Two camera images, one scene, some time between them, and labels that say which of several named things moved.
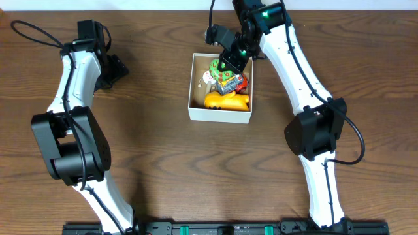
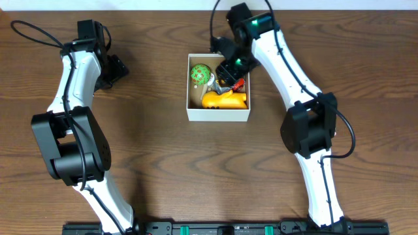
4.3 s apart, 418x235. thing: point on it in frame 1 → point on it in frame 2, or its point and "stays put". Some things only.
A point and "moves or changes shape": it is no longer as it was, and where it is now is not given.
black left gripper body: [115, 69] stays put
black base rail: [223, 227] stays put
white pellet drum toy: [208, 79] moves or changes shape
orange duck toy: [231, 101] stays put
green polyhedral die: [221, 76] moves or changes shape
